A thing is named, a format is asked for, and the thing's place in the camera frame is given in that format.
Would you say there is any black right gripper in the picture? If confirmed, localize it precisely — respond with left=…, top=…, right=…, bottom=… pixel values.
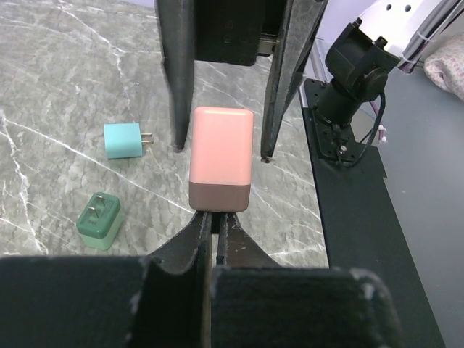
left=156, top=0, right=327, bottom=162

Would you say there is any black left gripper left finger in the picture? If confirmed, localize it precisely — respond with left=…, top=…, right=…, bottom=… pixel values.
left=143, top=212, right=211, bottom=347

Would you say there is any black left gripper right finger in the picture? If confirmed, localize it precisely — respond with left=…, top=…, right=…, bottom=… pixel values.
left=216, top=212, right=279, bottom=268

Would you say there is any pink plug adapter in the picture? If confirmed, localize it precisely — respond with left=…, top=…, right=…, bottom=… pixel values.
left=189, top=107, right=254, bottom=212

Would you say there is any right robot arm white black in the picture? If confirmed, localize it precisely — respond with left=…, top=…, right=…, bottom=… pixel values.
left=154, top=1, right=463, bottom=160

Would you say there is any green plug adapter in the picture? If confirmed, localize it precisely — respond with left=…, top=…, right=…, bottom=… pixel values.
left=76, top=192, right=125, bottom=250

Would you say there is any teal plug adapter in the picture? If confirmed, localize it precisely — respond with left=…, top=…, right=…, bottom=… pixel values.
left=104, top=123, right=154, bottom=160

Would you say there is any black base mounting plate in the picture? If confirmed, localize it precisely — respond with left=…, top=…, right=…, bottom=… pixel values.
left=299, top=79, right=445, bottom=347

